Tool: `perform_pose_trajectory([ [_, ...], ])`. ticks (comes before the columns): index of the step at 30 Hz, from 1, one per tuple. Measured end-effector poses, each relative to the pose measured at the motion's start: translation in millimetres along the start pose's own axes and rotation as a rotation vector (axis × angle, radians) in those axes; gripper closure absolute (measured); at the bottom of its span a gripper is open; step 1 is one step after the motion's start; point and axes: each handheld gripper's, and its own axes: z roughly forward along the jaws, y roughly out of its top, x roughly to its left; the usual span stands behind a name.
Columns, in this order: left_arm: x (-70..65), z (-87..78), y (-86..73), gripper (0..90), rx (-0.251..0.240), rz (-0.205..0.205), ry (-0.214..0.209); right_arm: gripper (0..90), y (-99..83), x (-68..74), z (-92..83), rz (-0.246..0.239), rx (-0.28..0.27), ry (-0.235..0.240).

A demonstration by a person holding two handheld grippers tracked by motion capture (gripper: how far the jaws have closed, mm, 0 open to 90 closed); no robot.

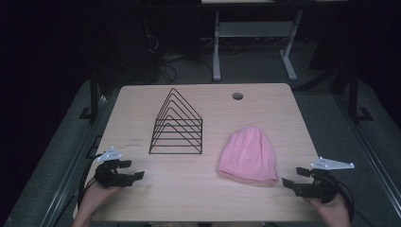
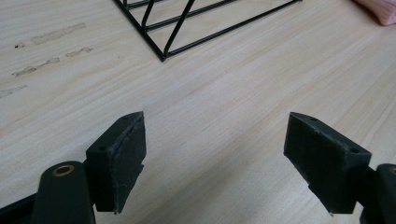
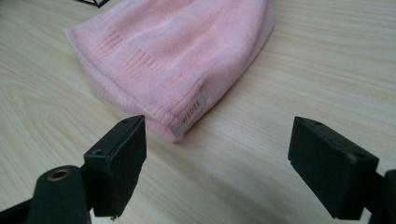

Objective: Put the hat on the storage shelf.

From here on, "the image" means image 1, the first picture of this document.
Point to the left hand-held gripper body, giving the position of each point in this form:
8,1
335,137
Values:
106,177

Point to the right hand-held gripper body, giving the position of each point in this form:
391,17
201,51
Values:
321,188

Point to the pink knit beanie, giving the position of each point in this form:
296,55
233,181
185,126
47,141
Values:
248,157

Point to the person's right hand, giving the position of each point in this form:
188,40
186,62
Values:
332,213

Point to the black metal stand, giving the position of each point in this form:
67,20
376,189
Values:
93,94
353,94

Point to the aluminium rail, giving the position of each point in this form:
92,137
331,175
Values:
369,148
74,164

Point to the white metal desk frame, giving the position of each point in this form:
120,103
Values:
252,29

